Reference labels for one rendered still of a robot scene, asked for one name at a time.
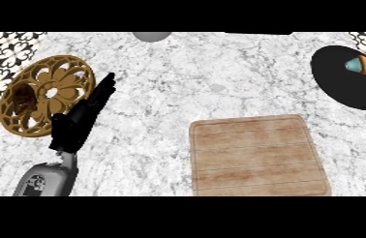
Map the dark brown cupcake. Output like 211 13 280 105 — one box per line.
10 83 38 116

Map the teal and orange object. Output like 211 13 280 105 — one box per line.
342 54 366 75

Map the black and white patterned tile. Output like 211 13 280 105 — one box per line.
346 31 366 52
0 31 48 91

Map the grey rounded object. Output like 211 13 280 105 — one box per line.
131 31 172 44

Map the wooden cutting board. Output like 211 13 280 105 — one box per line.
188 114 333 197

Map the gold openwork round trivet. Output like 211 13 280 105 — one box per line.
0 54 97 138

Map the black round pan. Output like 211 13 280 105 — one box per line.
309 45 366 111

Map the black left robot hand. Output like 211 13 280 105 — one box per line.
48 72 116 154

